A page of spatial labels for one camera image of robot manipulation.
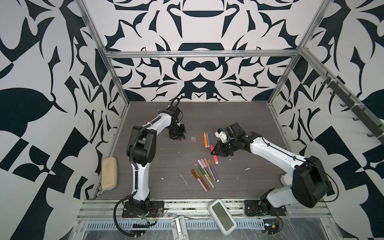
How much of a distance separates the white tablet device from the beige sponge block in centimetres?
53

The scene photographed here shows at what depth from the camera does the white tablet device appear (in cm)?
67

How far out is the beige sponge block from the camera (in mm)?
804
